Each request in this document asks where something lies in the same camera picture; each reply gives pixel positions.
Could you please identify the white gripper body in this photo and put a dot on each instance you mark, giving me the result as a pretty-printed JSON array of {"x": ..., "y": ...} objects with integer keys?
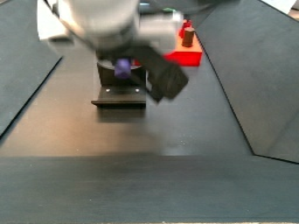
[{"x": 105, "y": 29}]

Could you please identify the purple round cylinder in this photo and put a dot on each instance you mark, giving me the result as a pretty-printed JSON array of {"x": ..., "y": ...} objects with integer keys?
[{"x": 123, "y": 68}]

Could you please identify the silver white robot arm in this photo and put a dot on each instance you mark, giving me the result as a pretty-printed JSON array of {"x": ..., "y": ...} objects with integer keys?
[{"x": 188, "y": 7}]

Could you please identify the red foam peg board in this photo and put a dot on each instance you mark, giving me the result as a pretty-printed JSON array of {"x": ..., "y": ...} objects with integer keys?
[{"x": 188, "y": 52}]

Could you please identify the red star-shaped peg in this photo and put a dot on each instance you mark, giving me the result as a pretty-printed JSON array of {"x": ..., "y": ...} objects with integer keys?
[{"x": 188, "y": 23}]

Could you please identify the dark brown cylinder peg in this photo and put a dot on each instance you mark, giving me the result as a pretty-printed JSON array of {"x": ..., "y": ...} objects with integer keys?
[{"x": 188, "y": 37}]

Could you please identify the black curved cradle stand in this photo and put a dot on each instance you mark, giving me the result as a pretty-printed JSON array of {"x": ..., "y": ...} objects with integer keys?
[{"x": 121, "y": 92}]

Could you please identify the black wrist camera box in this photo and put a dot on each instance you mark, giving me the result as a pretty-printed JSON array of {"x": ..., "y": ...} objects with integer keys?
[{"x": 166, "y": 76}]

